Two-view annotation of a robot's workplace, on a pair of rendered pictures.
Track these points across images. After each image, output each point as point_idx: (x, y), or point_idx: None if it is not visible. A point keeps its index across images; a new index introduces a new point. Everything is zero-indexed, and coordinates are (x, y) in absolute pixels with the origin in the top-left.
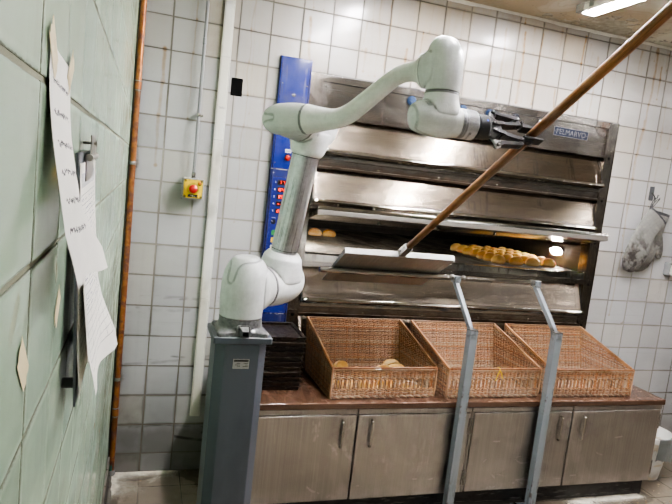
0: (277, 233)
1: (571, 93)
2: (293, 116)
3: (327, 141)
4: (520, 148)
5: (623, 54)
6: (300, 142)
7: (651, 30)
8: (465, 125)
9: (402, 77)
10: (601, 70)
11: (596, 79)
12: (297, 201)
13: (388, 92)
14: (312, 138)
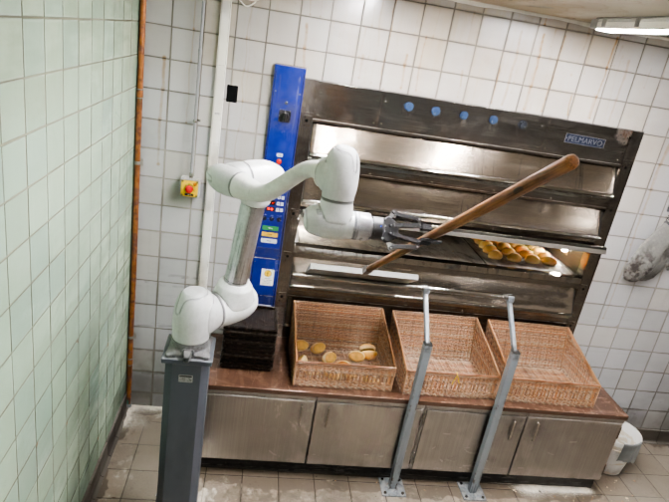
0: (228, 267)
1: (451, 221)
2: (225, 184)
3: None
4: None
5: (480, 212)
6: None
7: (497, 205)
8: (354, 232)
9: (307, 174)
10: (467, 216)
11: (465, 221)
12: (243, 243)
13: (298, 182)
14: None
